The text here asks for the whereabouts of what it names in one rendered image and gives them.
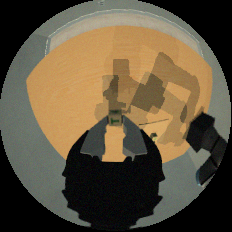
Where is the tan square mat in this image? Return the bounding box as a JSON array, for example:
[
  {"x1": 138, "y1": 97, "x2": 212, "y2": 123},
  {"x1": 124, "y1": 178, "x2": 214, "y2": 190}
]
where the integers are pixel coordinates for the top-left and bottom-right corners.
[{"x1": 138, "y1": 119, "x2": 169, "y2": 143}]

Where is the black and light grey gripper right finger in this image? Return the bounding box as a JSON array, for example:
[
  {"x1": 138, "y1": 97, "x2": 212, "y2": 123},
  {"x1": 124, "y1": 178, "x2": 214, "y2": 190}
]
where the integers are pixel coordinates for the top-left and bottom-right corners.
[{"x1": 122, "y1": 115, "x2": 165, "y2": 182}]

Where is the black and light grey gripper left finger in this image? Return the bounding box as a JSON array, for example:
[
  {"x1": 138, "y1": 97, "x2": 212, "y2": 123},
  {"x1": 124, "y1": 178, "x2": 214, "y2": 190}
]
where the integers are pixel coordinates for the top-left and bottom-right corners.
[{"x1": 62, "y1": 115, "x2": 109, "y2": 177}]

